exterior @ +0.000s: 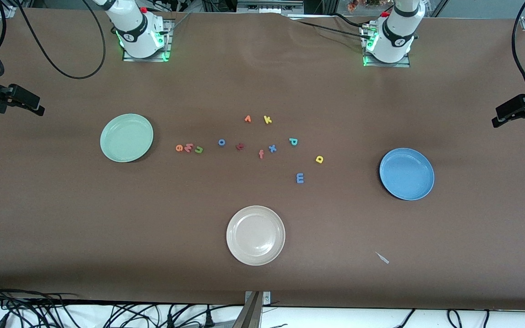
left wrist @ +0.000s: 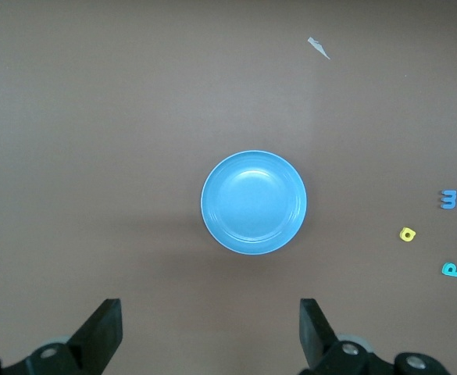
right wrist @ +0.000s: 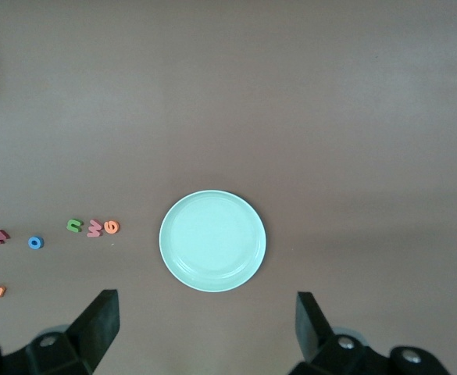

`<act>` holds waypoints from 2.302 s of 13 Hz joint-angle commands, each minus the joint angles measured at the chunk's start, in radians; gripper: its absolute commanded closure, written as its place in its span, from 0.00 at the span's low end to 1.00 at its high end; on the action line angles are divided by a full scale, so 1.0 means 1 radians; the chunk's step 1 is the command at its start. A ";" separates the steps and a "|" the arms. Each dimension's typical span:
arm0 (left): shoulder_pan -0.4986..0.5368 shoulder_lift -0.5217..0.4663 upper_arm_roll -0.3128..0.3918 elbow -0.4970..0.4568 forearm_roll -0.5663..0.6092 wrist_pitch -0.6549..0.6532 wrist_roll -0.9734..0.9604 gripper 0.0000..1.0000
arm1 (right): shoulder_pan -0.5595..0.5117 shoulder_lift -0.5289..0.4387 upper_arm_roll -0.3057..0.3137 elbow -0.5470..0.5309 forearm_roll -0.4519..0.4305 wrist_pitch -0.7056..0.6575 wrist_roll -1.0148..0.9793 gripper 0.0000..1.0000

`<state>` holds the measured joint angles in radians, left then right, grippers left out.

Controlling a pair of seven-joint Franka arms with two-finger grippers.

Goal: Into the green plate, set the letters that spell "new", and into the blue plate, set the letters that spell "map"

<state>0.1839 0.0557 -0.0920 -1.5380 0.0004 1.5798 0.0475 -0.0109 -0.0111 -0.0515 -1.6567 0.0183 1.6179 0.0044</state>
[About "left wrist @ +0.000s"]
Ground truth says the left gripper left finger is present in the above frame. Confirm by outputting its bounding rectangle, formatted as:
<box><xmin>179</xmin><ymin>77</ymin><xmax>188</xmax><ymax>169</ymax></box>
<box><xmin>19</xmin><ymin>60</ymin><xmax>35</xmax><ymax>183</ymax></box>
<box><xmin>0</xmin><ymin>298</ymin><xmax>124</xmax><ymax>375</ymax></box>

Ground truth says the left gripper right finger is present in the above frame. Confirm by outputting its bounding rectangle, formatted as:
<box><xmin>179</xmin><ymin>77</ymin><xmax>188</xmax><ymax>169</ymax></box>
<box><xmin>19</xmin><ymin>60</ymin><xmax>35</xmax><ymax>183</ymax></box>
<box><xmin>298</xmin><ymin>298</ymin><xmax>452</xmax><ymax>375</ymax></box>

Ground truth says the blue letter m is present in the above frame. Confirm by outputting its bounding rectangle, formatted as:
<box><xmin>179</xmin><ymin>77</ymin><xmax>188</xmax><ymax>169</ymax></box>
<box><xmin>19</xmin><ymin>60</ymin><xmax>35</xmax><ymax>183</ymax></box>
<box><xmin>440</xmin><ymin>189</ymin><xmax>457</xmax><ymax>210</ymax></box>

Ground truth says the blue plate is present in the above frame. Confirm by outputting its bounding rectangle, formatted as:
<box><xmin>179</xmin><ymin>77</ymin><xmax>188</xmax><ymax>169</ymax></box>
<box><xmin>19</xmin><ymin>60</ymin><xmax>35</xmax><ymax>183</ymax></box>
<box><xmin>200</xmin><ymin>150</ymin><xmax>308</xmax><ymax>255</ymax></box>

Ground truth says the brown table cover sheet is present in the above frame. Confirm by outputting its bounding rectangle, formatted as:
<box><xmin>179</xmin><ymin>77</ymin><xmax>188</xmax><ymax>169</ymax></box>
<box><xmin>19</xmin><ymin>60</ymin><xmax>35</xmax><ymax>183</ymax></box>
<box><xmin>0</xmin><ymin>0</ymin><xmax>457</xmax><ymax>375</ymax></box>

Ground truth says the white paper scrap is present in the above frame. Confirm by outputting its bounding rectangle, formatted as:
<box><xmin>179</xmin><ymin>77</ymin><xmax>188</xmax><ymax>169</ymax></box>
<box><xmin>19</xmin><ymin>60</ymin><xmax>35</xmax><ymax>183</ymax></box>
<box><xmin>307</xmin><ymin>36</ymin><xmax>331</xmax><ymax>61</ymax></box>

